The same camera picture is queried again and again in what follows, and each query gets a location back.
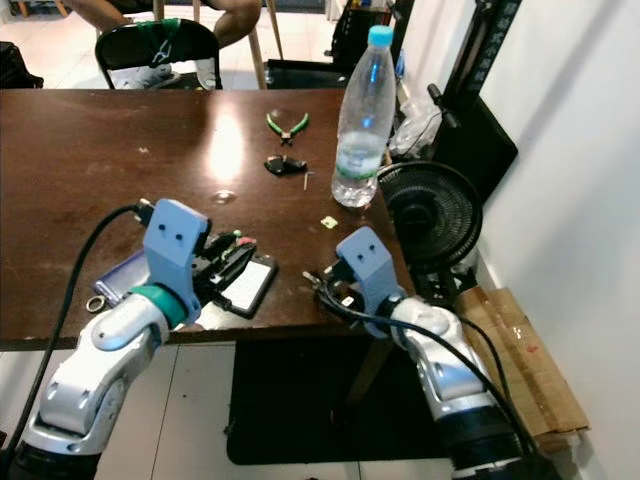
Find black keys bunch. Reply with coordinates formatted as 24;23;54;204
263;154;316;191

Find black framed smartphone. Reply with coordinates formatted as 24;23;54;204
208;254;280;321

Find wooden table leg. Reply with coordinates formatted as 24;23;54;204
342;335;401;411

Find blue card wallet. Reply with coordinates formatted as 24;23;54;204
93;248;153;313

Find black round table fan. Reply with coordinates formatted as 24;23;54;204
377;160;484;301

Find black floor mat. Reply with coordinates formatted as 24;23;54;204
225;338;459;467

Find clear plastic water bottle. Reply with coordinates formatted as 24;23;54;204
331;25;399;210

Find clear plastic bag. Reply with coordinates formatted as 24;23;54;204
390;95;445;159

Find black box beside table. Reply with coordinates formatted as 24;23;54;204
426;84;521;201

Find brown cardboard sheet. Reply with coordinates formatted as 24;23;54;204
452;286;592;457

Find black chair with green print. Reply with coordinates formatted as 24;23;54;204
95;17;224;91

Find seated person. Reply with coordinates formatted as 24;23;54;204
60;0;263;49

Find black bag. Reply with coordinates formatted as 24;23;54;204
0;40;46;90

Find black banner stand with characters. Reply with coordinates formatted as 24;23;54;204
442;0;525;101

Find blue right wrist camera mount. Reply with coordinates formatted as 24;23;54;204
335;226;412;339

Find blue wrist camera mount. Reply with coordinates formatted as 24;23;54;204
335;226;412;339
142;198;213;327

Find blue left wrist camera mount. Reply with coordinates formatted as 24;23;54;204
142;198;213;327

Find green handled pliers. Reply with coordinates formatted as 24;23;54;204
265;111;311;147

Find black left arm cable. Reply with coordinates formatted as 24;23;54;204
0;199;161;479

